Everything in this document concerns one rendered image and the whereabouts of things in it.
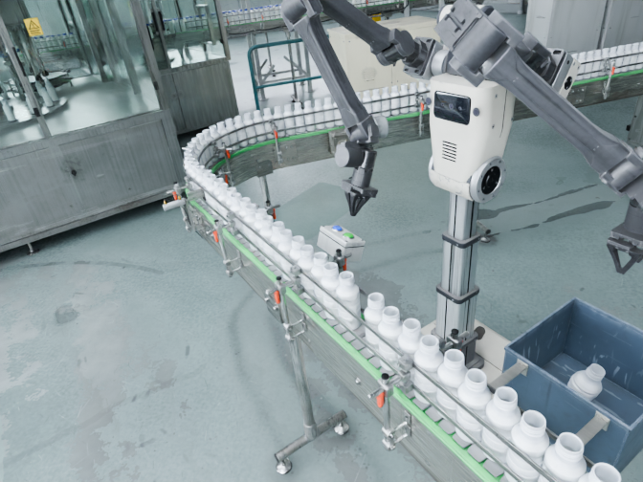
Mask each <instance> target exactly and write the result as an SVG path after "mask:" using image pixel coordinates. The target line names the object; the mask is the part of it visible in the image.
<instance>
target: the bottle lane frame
mask: <svg viewBox="0 0 643 482"><path fill-rule="evenodd" d="M193 206H194V208H195V209H196V211H197V212H198V213H199V214H200V215H201V217H202V221H203V224H204V225H205V226H206V228H205V231H208V230H213V229H214V226H213V225H214V220H215V219H214V218H213V217H211V215H209V214H208V213H207V212H206V211H205V210H204V209H203V208H202V206H199V205H198V204H197V203H196V202H193ZM222 230H223V233H222V235H223V239H224V243H225V247H226V251H227V255H228V258H229V259H230V260H233V259H235V258H237V257H238V255H237V253H236V252H237V250H239V252H240V256H241V258H238V259H237V260H235V261H234V262H232V265H231V267H232V268H233V269H234V270H235V269H237V268H239V267H240V264H239V259H240V260H241V261H242V265H243V268H241V269H240V270H237V271H236V272H237V273H238V274H239V275H240V276H241V277H242V278H243V279H244V281H245V282H246V283H247V284H248V285H249V286H250V287H251V288H252V289H253V290H254V291H255V292H256V293H257V294H258V295H259V296H260V297H261V298H262V299H263V301H264V302H265V303H266V301H265V293H266V292H268V291H270V290H272V289H274V288H275V282H276V277H277V276H276V275H275V274H274V272H271V271H270V270H269V269H268V267H266V266H265V265H264V264H263V263H262V262H260V261H259V260H258V259H257V257H255V256H254V255H253V253H252V252H249V251H248V249H246V248H245V247H244V246H243V244H241V243H240V242H239V240H236V239H235V238H234V236H232V235H231V234H230V233H229V232H228V231H227V229H222ZM201 234H202V236H203V237H204V238H205V239H206V241H207V242H208V243H209V244H210V245H211V246H212V247H213V248H214V249H215V250H216V251H217V252H218V253H219V254H220V255H221V256H222V257H223V253H222V250H221V246H220V243H219V239H218V242H215V239H214V235H213V234H212V233H210V234H207V233H206V235H207V237H206V236H205V235H204V234H203V233H202V232H201ZM223 258H224V257H223ZM285 299H286V305H287V310H288V316H289V320H290V322H291V323H292V324H293V323H295V322H297V321H299V320H301V316H300V311H303V312H304V318H305V321H304V320H303V322H304V323H305V324H306V330H307V332H304V333H302V334H300V335H299V336H298V337H299V338H300V339H301V341H302V342H303V343H304V344H305V345H306V346H307V347H308V348H309V349H310V350H311V351H312V352H313V353H314V354H315V355H316V356H317V357H318V358H319V359H320V360H321V362H322V363H323V364H324V365H325V366H326V367H327V368H328V369H329V370H330V371H331V372H332V373H333V374H334V375H335V376H336V377H337V378H338V379H339V380H340V382H341V383H342V384H343V385H344V386H345V387H346V388H347V389H348V390H349V391H350V392H351V393H352V394H353V395H354V396H355V397H356V398H357V399H358V400H359V402H360V403H361V404H362V405H363V406H364V407H365V408H366V409H367V410H368V411H369V412H370V413H371V414H372V415H373V416H374V417H375V418H376V419H377V420H378V422H379V423H380V424H381V425H382V426H384V419H383V407H379V406H378V404H377V397H376V398H374V399H373V400H369V399H368V397H367V395H369V394H370V393H372V392H373V391H375V390H376V389H378V384H377V381H378V380H379V379H380V378H381V375H382V373H381V372H380V369H381V368H382V367H383V366H382V367H379V368H376V367H375V366H374V365H372V364H371V363H370V362H369V361H370V360H371V359H372V358H370V359H368V360H367V359H366V358H365V357H364V356H363V355H362V354H360V351H362V350H363V349H361V350H359V351H357V350H356V349H355V348H354V347H353V346H352V345H351V342H352V341H351V342H347V341H346V340H345V339H344V338H343V334H341V335H340V334H339V333H338V332H337V331H335V330H334V327H335V326H333V327H331V326H330V325H329V324H328V323H327V322H326V319H322V318H321V317H320V316H319V313H316V312H315V311H314V310H313V309H312V308H311V307H312V306H313V305H312V306H308V305H307V304H306V303H305V302H304V300H305V299H304V300H302V299H301V298H300V297H299V296H298V295H297V294H295V293H294V292H293V291H292V290H291V288H289V287H286V294H285ZM327 319H328V318H327ZM302 330H303V328H302V322H301V323H299V324H297V325H295V326H294V329H293V332H294V333H295V334H297V333H299V332H301V331H302ZM415 398H416V397H414V398H411V399H409V398H408V397H407V396H406V395H405V394H404V393H403V392H402V391H401V389H400V388H397V387H396V386H394V394H393V395H392V396H390V397H389V401H390V425H391V426H392V427H393V428H396V427H398V426H399V425H400V424H402V423H403V422H405V421H406V420H405V410H406V411H407V412H408V414H409V415H410V424H407V425H408V426H409V427H410V436H406V437H405V438H403V439H402V440H401V441H399V442H398V443H399V444H400V445H401V446H402V447H403V448H404V449H405V450H406V451H407V452H408V453H409V454H410V455H411V456H412V457H413V458H414V459H415V460H416V462H417V463H418V464H419V465H420V466H421V467H422V468H423V469H424V470H425V471H426V472H427V473H428V474H429V475H430V476H431V477H432V478H433V479H434V480H435V482H500V480H501V478H502V477H503V476H504V474H502V475H500V476H499V477H494V476H493V475H492V474H491V473H490V472H488V471H487V470H486V469H485V468H483V464H484V463H485V462H486V460H487V459H485V460H483V461H481V462H480V463H479V462H478V461H477V460H476V459H475V458H474V457H473V456H471V455H470V454H469V453H468V449H469V447H470V446H471V445H470V446H468V447H466V448H465V449H464V448H463V447H462V446H461V445H459V444H458V443H457V442H456V441H455V440H454V439H453V436H454V435H455V432H454V433H452V434H450V435H449V434H448V433H446V432H445V431H444V430H443V429H442V428H441V427H440V426H439V423H440V422H441V421H442V420H443V419H441V420H439V421H437V422H434V421H433V420H432V419H431V418H430V417H429V416H428V415H427V414H426V411H427V410H428V408H426V409H424V410H421V409H420V408H419V407H418V406H417V405H416V404H415V403H414V402H413V400H414V399H415Z"/></svg>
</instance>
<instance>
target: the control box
mask: <svg viewBox="0 0 643 482"><path fill-rule="evenodd" d="M346 232H349V233H352V232H350V231H348V230H346V229H345V228H343V227H342V230H334V229H333V226H321V229H320V234H319V238H318V243H317V246H319V247H320V248H321V249H323V250H324V251H326V252H327V253H329V254H330V255H332V256H333V260H334V254H336V249H341V250H342V256H344V255H346V254H349V253H352V256H350V257H348V258H347V259H346V262H355V261H361V258H362V254H363V250H364V245H365V242H366V241H365V240H363V239H361V238H360V237H358V236H357V235H355V234H353V233H352V234H353V237H346V236H344V234H345V233H346Z"/></svg>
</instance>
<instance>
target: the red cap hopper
mask: <svg viewBox="0 0 643 482"><path fill-rule="evenodd" d="M240 3H241V9H242V12H243V13H244V12H245V11H244V9H247V10H248V12H250V8H251V4H250V0H240ZM245 3H246V6H245ZM246 35H247V41H248V47H249V49H250V47H252V42H253V45H256V39H255V36H253V34H252V33H251V34H246ZM251 37H252V40H251ZM295 45H296V53H297V61H298V64H297V63H295V62H294V61H293V62H294V67H296V69H294V70H295V71H299V75H298V76H295V78H304V77H311V71H310V61H309V53H308V49H307V48H306V46H305V44H304V42H303V50H304V58H305V67H306V71H305V70H303V69H302V66H301V57H300V49H299V43H295ZM254 54H255V56H254ZM251 57H252V62H253V68H254V74H255V84H256V86H258V83H259V85H263V84H267V83H273V82H279V81H284V80H290V79H292V77H284V78H278V79H272V80H266V79H267V77H268V76H272V75H278V74H284V73H290V72H291V69H290V70H284V71H277V72H272V71H273V70H274V68H275V67H276V66H275V65H274V64H273V66H272V67H271V69H270V70H269V71H268V73H266V74H262V73H261V70H262V68H263V67H264V65H265V64H266V62H267V61H268V59H267V58H266V59H265V60H264V62H263V63H262V65H261V66H260V62H259V56H258V50H257V49H254V51H253V52H252V53H251ZM255 65H256V67H255ZM271 72H272V73H271ZM262 77H264V78H263V79H262ZM265 80H266V81H265ZM307 84H308V90H307V91H306V92H308V93H310V92H315V91H314V90H313V88H312V80H307ZM257 92H258V93H259V92H260V94H261V99H260V100H266V99H267V98H265V92H264V88H261V89H260V90H259V89H257Z"/></svg>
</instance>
